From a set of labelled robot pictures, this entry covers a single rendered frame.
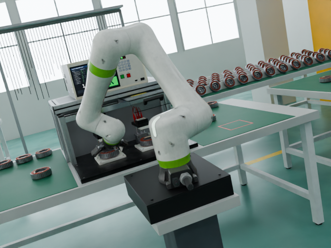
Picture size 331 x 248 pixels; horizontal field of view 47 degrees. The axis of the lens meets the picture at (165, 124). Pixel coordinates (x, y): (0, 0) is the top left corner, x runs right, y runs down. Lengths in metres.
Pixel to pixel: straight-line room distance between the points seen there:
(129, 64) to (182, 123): 0.96
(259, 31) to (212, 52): 3.79
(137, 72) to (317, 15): 3.76
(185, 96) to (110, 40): 0.35
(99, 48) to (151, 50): 0.21
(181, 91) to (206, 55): 7.96
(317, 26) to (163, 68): 4.30
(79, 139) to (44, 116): 6.18
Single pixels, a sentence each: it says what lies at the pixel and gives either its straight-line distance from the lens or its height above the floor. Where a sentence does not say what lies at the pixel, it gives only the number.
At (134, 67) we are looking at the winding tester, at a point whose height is 1.22.
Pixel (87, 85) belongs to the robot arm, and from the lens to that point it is 1.62.
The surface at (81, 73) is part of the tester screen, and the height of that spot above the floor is 1.26.
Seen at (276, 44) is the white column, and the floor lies 0.92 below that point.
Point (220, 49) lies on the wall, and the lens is 9.61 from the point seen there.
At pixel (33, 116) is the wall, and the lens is 8.49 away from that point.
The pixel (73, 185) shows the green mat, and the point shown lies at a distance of 1.93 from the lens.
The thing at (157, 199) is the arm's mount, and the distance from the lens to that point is 1.32.
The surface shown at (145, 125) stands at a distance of 2.20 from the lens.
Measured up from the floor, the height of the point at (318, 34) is 0.97.
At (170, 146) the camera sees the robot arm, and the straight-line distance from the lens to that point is 1.35.
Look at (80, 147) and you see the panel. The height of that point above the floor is 0.82.
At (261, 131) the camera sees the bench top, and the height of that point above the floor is 0.73.
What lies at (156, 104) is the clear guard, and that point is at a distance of 2.01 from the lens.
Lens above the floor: 1.34
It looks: 12 degrees down
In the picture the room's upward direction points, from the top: 12 degrees counter-clockwise
